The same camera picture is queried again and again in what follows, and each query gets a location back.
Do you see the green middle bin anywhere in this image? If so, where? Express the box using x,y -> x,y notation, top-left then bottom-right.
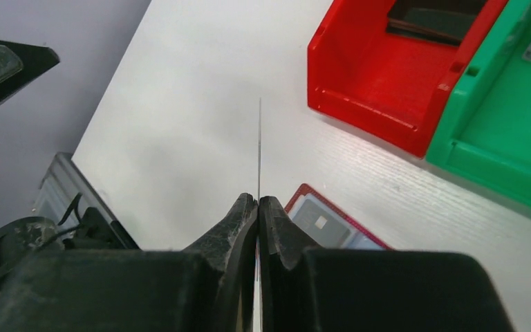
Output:
426,1 -> 531,208

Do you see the left red bin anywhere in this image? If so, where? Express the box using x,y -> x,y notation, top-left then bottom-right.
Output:
307,1 -> 506,158

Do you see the red leather card holder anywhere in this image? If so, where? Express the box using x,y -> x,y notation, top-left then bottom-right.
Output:
285,183 -> 391,250

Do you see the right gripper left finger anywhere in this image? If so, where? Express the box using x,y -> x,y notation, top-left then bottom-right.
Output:
0,193 -> 258,331

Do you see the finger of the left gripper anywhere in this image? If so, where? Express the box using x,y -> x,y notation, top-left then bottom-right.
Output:
0,40 -> 60,104

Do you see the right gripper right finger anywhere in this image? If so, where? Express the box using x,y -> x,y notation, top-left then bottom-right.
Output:
258,196 -> 514,331

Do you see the black credit card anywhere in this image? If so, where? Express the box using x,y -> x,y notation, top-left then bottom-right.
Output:
386,0 -> 485,46

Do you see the black VIP card in sleeve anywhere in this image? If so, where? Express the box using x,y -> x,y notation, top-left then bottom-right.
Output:
290,196 -> 353,248

